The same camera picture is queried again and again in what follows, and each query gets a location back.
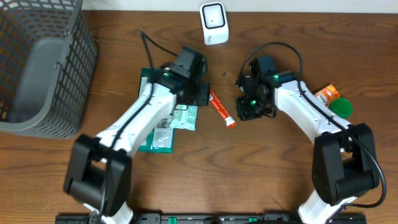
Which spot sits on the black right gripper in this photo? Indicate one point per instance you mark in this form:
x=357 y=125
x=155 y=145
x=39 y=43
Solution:
x=245 y=111

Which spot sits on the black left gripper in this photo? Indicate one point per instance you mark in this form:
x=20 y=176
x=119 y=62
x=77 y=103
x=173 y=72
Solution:
x=206 y=100

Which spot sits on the mint green wipes pack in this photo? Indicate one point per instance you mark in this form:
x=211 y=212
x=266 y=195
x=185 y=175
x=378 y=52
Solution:
x=184 y=117

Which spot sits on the red stick packet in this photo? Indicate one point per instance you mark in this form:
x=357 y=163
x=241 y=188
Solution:
x=230 y=122

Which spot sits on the white green package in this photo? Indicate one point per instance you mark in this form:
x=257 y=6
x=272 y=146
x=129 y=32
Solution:
x=160 y=139

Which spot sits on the orange snack packet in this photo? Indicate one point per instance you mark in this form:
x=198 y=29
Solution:
x=327 y=95

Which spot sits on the green lidded white canister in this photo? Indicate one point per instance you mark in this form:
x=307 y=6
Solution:
x=341 y=107

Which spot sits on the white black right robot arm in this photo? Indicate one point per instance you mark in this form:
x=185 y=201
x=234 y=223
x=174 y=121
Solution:
x=344 y=165

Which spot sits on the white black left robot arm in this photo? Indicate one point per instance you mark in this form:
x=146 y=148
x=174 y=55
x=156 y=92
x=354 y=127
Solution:
x=99 y=169

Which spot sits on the white black barcode scanner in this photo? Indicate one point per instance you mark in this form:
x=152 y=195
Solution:
x=214 y=23

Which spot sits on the grey plastic mesh basket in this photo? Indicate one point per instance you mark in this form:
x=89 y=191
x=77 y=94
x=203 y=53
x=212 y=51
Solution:
x=48 y=58

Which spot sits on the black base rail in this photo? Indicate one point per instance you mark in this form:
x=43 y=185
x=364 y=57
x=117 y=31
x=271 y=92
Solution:
x=156 y=218

